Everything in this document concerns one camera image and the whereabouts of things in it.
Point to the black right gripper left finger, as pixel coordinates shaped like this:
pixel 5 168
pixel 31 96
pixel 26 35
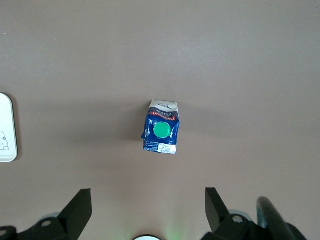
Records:
pixel 72 217

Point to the blue milk carton green cap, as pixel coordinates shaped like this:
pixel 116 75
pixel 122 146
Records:
pixel 161 130

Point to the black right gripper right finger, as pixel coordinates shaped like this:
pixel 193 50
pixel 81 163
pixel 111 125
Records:
pixel 220 220

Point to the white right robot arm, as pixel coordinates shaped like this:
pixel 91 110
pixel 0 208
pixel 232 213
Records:
pixel 146 238

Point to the cream tray with bear print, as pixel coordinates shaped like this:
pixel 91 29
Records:
pixel 6 125

